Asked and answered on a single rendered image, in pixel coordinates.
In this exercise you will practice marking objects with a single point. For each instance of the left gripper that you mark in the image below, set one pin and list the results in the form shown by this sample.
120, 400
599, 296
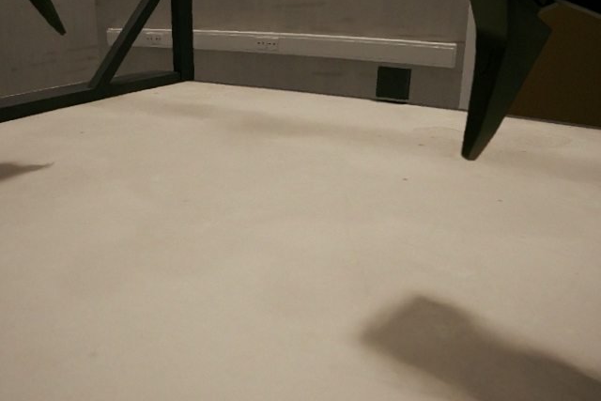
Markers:
509, 38

